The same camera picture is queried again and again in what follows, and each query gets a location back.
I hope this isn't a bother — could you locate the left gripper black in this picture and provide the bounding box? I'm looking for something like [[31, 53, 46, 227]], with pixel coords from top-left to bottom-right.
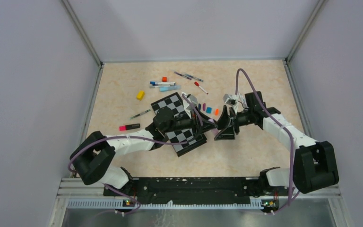
[[164, 106, 218, 136]]

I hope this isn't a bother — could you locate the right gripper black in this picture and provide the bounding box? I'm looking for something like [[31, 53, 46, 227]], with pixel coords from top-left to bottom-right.
[[211, 105, 253, 140]]

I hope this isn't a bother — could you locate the blue highlighter cap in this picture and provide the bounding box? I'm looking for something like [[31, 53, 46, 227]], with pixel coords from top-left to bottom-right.
[[206, 107, 212, 114]]

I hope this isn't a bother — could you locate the white marker red cap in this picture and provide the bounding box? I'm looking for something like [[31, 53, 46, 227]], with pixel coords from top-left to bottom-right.
[[194, 82, 208, 95]]

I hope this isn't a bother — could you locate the pale purple highlighter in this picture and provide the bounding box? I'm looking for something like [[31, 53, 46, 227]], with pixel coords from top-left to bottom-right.
[[211, 128, 219, 136]]

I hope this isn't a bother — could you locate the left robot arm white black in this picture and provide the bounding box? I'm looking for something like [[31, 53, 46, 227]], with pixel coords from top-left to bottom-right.
[[68, 107, 217, 195]]

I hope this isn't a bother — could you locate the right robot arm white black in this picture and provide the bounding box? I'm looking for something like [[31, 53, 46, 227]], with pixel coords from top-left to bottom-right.
[[214, 92, 339, 195]]

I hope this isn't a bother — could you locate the thin dark pen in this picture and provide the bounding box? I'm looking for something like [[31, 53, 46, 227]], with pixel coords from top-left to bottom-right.
[[174, 71, 192, 80]]

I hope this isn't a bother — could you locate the black gel pen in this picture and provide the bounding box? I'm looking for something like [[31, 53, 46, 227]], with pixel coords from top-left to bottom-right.
[[130, 109, 151, 120]]

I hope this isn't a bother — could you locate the black white chessboard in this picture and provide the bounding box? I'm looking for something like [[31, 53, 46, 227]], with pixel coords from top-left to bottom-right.
[[151, 92, 207, 157]]

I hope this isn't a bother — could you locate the light blue eraser bar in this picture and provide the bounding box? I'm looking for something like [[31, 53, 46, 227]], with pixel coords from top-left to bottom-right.
[[159, 85, 181, 92]]

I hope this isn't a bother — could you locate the black highlighter pink cap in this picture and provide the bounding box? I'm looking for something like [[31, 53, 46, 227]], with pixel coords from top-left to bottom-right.
[[119, 123, 140, 131]]

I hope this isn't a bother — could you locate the yellow block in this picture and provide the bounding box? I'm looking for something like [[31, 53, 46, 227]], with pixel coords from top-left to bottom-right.
[[136, 90, 145, 101]]

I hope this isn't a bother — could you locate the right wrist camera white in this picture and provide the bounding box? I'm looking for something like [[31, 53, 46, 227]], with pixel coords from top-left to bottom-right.
[[223, 94, 241, 113]]

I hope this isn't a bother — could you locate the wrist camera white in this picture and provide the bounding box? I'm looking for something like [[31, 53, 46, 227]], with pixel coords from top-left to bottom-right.
[[181, 92, 198, 112], [223, 94, 241, 113]]

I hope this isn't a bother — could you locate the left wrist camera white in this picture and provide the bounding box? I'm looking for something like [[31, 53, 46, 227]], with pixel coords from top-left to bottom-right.
[[181, 92, 198, 112]]

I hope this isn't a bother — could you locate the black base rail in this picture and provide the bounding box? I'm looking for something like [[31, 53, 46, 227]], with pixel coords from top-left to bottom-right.
[[119, 177, 287, 205]]

